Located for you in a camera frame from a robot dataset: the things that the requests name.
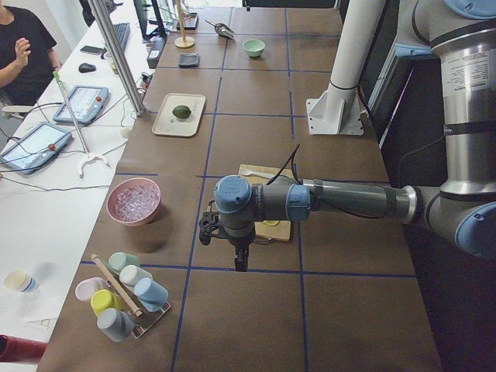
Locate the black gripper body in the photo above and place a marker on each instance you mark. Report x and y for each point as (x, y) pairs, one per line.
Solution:
(239, 244)

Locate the blue cup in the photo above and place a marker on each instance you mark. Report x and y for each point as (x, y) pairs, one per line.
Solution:
(151, 294)

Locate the yellow cup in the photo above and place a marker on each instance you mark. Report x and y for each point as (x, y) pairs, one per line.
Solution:
(104, 299)

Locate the grey folded cloth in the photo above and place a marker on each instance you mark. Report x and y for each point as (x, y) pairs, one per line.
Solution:
(188, 60)

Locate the computer mouse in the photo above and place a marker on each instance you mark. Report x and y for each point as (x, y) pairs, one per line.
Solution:
(86, 68)

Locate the metal scoop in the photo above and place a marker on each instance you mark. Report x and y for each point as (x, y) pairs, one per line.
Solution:
(222, 29)

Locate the black keyboard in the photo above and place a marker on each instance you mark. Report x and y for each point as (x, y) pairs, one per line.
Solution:
(122, 32)

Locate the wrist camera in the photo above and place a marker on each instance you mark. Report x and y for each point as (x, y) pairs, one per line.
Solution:
(211, 226)

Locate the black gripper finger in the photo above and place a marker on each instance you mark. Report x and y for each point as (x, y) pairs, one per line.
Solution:
(241, 260)

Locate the smartphone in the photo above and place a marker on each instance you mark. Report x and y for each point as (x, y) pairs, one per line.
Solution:
(93, 50)

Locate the white plastic spoon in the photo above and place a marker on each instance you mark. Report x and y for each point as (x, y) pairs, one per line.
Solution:
(258, 174)

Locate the cup rack with wooden bar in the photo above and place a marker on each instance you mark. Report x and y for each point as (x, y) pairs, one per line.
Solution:
(143, 320)

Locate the pink bowl of ice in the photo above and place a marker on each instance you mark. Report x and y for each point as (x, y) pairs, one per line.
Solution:
(134, 202)

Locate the grey cup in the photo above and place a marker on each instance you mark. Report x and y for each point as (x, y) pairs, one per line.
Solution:
(116, 324)

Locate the cream rabbit tray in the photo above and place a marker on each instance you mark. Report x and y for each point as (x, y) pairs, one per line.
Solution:
(166, 124)

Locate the pink cup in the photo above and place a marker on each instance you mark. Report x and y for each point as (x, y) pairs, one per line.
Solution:
(86, 288)

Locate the white cup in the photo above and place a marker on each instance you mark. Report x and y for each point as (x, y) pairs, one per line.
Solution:
(130, 275)

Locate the near teach pendant tablet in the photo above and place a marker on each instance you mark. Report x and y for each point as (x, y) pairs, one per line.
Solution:
(36, 149)

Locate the teach pendant tablet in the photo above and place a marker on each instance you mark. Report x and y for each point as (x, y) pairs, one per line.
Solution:
(87, 102)
(36, 149)

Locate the sage green cup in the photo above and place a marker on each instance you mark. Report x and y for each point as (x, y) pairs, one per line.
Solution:
(118, 260)

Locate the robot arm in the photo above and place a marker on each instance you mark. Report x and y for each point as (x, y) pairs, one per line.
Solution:
(462, 210)

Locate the green avocado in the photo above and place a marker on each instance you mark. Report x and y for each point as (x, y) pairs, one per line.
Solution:
(181, 112)

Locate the reacher grabber tool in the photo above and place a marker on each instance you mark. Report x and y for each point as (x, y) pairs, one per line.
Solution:
(88, 155)

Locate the bamboo cutting board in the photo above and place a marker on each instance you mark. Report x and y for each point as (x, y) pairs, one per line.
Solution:
(270, 229)

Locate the wooden stand with round base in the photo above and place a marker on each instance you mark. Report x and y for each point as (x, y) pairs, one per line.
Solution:
(183, 41)

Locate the person in black shirt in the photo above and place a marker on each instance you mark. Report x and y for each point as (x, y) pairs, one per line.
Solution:
(28, 59)

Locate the red object at corner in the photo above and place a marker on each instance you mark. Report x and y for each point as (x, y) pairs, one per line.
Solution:
(20, 350)

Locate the paper cup on desk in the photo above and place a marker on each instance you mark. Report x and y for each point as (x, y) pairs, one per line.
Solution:
(20, 281)

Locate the far teach pendant tablet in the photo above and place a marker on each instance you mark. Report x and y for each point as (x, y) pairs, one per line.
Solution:
(87, 102)

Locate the aluminium frame post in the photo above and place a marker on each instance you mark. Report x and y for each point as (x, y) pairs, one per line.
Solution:
(112, 43)

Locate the light green bowl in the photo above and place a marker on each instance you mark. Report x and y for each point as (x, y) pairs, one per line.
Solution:
(254, 48)

